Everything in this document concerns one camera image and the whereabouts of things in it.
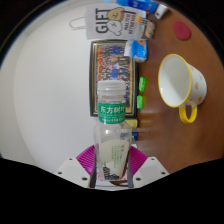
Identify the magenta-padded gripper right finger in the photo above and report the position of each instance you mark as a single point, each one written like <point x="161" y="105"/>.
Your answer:
<point x="150" y="170"/>

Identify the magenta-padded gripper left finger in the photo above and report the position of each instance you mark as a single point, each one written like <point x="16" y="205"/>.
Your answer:
<point x="71" y="170"/>

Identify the clear green-labelled drink bottle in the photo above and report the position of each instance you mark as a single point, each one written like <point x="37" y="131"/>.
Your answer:
<point x="111" y="133"/>

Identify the dark bottle with yellow label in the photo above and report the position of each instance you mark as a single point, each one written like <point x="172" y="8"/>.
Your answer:
<point x="132" y="123"/>

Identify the framed group photo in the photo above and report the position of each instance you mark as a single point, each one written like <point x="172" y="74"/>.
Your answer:
<point x="111" y="66"/>

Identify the small patterned snack pack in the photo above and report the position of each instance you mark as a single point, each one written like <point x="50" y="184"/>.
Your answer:
<point x="150" y="30"/>

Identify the flat round red coaster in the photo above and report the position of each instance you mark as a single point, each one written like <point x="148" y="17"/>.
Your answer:
<point x="182" y="30"/>

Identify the colourful puzzle cube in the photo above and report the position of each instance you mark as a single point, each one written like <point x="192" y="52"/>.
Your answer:
<point x="143" y="21"/>

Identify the white paper gift bag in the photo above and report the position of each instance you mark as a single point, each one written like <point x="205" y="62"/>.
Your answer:
<point x="106" y="21"/>

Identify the white remote control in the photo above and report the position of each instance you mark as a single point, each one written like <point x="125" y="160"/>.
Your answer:
<point x="161" y="10"/>

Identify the blue detergent jug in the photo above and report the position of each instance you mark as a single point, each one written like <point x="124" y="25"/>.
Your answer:
<point x="140" y="5"/>

